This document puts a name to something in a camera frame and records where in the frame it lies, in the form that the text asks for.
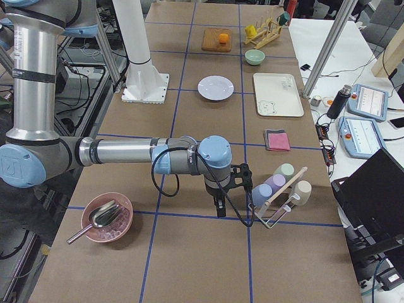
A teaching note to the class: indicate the small black device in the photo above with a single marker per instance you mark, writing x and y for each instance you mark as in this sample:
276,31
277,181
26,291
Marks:
305,67

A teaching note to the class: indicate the dark green mug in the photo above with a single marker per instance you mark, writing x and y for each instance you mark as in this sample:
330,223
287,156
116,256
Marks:
283,19

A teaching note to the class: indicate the beige plastic cup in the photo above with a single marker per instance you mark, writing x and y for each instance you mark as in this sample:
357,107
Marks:
301,192

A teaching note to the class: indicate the orange fruit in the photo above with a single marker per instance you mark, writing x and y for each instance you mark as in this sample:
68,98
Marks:
223,38

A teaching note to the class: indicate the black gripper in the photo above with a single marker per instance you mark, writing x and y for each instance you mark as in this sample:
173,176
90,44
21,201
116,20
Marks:
215,192

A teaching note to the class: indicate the wooden mug rack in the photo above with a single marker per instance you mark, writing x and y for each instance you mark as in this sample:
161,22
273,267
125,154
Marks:
268,31

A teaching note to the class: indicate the light green bowl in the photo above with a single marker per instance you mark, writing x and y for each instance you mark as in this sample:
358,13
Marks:
254,57

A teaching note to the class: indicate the yellow mug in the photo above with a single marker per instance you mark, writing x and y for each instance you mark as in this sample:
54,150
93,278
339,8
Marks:
250,31

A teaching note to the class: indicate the pink grey folded cloth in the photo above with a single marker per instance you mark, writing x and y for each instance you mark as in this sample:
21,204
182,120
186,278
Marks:
276,140

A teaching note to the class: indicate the blue plastic cup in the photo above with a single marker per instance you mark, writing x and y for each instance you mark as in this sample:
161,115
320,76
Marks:
260,194

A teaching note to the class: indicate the black usb hub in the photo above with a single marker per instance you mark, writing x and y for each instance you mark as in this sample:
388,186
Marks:
322,132

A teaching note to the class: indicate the white round plate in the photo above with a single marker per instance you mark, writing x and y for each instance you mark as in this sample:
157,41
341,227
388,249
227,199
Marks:
215,88

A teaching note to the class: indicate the white wire cup rack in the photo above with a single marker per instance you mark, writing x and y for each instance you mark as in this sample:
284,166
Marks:
279,204

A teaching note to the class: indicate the cream bear tray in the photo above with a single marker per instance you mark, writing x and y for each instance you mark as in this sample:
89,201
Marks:
277,95

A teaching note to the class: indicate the black laptop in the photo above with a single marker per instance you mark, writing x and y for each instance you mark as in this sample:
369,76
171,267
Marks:
372,200

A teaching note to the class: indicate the wooden tray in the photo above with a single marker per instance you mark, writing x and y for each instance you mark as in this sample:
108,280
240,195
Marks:
210,40

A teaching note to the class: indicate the far teach pendant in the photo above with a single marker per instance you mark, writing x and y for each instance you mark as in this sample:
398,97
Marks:
368,102

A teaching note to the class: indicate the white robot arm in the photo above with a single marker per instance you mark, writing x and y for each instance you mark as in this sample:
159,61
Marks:
144,84

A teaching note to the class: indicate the aluminium frame post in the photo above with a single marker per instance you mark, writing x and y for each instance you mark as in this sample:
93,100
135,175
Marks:
329,44

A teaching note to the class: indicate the pink bowl with ice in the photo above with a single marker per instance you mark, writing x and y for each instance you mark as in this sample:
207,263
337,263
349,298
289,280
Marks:
118,219

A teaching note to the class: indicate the near teach pendant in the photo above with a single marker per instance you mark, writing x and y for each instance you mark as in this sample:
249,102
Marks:
361,137

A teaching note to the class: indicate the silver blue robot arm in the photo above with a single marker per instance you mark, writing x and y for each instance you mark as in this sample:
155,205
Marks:
34,152

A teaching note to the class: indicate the black water bottle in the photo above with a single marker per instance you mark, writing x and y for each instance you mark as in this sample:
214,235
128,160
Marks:
339,102

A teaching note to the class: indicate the green plastic cup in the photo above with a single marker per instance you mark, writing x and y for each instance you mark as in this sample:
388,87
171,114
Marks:
286,169

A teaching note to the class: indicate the metal scoop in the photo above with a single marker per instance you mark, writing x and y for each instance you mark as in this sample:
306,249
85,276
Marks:
100,217

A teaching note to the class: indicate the purple plastic cup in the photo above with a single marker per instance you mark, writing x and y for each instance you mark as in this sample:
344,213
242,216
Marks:
276,182

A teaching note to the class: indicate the teach pendant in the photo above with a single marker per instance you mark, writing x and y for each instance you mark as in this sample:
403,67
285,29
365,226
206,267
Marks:
361,137
368,102

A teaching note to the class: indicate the small metal tin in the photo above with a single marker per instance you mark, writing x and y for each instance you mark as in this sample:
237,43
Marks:
316,100

